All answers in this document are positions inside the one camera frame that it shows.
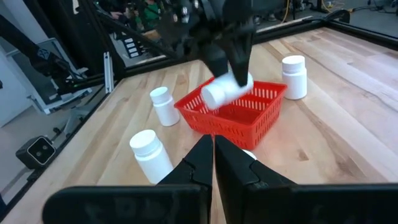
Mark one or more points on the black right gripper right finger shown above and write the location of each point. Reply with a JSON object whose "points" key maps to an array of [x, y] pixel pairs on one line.
{"points": [[233, 168]]}

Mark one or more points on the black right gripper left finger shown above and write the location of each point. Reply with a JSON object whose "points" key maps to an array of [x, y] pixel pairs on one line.
{"points": [[199, 168]]}

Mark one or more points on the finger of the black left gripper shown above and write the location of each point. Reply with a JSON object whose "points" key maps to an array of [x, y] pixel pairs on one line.
{"points": [[217, 62], [244, 59]]}

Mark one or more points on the white plastic pill bottle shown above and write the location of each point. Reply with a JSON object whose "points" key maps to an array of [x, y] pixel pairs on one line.
{"points": [[251, 154], [152, 161], [166, 109], [217, 93], [294, 81]]}

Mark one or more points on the red plastic slotted basket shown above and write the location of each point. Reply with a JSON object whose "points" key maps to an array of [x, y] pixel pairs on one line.
{"points": [[248, 124]]}

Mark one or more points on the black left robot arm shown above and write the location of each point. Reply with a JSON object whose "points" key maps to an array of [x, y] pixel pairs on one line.
{"points": [[224, 7]]}

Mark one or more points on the person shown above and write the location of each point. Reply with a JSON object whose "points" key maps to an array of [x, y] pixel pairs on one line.
{"points": [[150, 15]]}

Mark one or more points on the black labelled power strip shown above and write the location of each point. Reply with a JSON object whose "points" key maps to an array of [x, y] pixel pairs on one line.
{"points": [[131, 48]]}

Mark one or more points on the person's hand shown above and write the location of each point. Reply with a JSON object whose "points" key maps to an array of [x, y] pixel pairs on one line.
{"points": [[115, 14]]}

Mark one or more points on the silver aluminium extrusion bar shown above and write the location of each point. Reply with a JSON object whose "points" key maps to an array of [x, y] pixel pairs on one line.
{"points": [[108, 73]]}

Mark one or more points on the grey metal stand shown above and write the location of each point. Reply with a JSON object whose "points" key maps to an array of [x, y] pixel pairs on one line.
{"points": [[46, 99]]}

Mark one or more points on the black frame clamp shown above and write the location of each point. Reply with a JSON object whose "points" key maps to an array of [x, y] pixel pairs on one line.
{"points": [[339, 15]]}

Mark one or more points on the black aluminium table frame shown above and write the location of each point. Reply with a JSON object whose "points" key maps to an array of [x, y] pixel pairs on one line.
{"points": [[373, 38]]}

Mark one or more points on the black table-level camera box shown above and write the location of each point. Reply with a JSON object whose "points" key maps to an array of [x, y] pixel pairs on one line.
{"points": [[35, 152]]}

